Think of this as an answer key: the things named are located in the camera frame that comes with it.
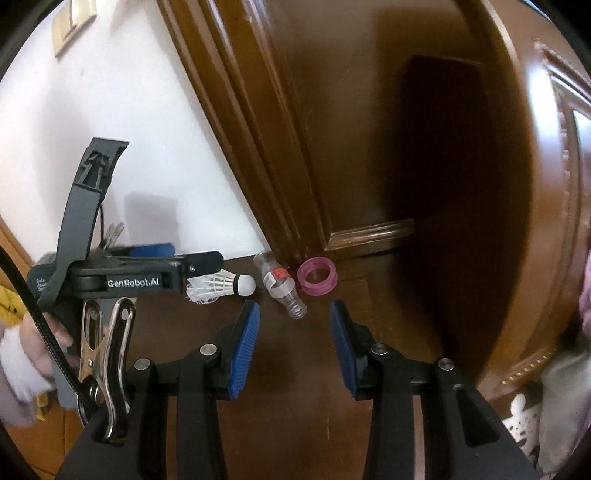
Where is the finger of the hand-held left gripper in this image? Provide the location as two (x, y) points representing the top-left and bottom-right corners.
(104, 243), (176, 260)
(181, 251), (223, 292)

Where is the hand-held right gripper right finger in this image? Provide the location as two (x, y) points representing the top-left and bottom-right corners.
(329, 300), (541, 480)

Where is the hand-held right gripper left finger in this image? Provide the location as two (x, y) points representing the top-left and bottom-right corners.
(55, 300), (262, 480)

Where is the white feather shuttlecock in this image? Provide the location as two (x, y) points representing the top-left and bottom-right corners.
(186, 269), (257, 306)

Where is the small clear plastic bottle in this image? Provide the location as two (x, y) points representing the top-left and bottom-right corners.
(253, 251), (308, 320)

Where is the person's left hand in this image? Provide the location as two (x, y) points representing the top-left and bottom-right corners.
(18, 315), (75, 384)

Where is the dark wooden nightstand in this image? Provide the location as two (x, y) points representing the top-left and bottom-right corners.
(88, 249), (509, 480)

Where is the black braided cable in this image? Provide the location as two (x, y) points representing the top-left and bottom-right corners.
(0, 244), (93, 411)

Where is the pink plastic ring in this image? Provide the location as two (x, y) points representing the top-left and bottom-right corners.
(297, 257), (339, 297)

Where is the beige wall switch plate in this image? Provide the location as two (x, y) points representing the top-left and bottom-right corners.
(52, 0), (99, 58)

